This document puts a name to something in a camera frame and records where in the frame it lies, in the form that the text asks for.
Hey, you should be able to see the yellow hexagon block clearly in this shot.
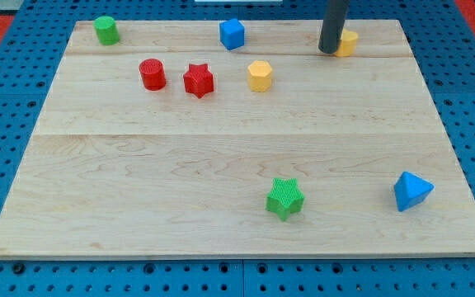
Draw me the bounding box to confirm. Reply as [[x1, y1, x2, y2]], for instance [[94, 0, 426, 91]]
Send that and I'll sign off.
[[247, 60, 273, 92]]

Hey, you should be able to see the red star block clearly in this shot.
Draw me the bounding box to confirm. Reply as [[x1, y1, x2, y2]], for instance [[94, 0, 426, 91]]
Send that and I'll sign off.
[[183, 64, 214, 98]]

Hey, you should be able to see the green cylinder block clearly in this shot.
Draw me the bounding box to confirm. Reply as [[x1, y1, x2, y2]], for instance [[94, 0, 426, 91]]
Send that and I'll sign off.
[[93, 16, 120, 45]]

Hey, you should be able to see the yellow block behind rod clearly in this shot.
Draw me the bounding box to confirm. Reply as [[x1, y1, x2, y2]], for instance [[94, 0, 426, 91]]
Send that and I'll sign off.
[[334, 29, 359, 57]]

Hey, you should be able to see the red cylinder block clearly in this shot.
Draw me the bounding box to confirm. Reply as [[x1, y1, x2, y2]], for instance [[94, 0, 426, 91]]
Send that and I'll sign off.
[[139, 59, 167, 91]]

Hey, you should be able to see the light wooden board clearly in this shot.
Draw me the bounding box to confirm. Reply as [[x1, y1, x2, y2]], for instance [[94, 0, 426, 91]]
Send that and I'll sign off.
[[0, 20, 475, 261]]

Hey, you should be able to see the blue cube block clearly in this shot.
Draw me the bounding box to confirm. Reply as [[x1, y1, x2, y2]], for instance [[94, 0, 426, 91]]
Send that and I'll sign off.
[[219, 18, 245, 50]]

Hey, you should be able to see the blue triangle block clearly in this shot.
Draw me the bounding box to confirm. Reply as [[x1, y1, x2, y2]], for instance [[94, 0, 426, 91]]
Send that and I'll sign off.
[[393, 172, 435, 212]]

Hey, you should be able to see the green star block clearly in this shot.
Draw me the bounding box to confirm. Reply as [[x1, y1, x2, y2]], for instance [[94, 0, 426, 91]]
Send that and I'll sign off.
[[266, 177, 305, 221]]

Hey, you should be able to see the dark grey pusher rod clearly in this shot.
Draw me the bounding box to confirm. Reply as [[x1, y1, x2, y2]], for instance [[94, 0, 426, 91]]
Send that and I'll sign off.
[[318, 0, 350, 54]]

